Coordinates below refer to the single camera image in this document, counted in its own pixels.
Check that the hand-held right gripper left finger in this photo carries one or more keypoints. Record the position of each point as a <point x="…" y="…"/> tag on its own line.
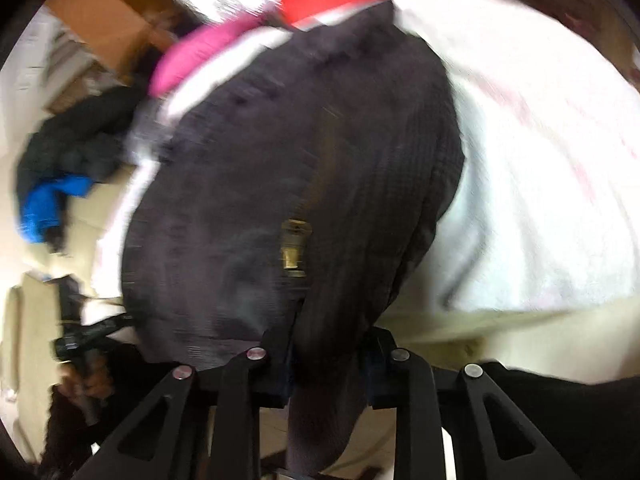
<point x="272" y="375"/>

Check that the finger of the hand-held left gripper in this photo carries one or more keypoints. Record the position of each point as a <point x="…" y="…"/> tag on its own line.
<point x="112" y="325"/>

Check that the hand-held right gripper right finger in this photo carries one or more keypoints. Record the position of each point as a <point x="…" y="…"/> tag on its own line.
<point x="377" y="380"/>

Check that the black puffer jacket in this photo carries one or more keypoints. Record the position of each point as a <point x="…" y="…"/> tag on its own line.
<point x="250" y="185"/>

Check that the person's left hand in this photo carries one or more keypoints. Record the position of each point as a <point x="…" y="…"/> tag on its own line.
<point x="95" y="380"/>

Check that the blue jacket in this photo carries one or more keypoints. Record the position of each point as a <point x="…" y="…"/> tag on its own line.
<point x="45" y="205"/>

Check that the black coat pile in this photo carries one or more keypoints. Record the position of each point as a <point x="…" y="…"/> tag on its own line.
<point x="75" y="130"/>

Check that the grey cloth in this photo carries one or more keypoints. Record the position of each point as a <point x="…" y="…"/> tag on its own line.
<point x="147" y="135"/>

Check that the white bed blanket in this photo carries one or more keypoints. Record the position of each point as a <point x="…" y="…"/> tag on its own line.
<point x="525" y="160"/>

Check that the pink pillow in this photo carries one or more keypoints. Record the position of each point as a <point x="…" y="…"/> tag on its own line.
<point x="200" y="50"/>

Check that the brown cardboard box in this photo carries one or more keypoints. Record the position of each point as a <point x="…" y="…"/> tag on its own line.
<point x="110" y="15"/>

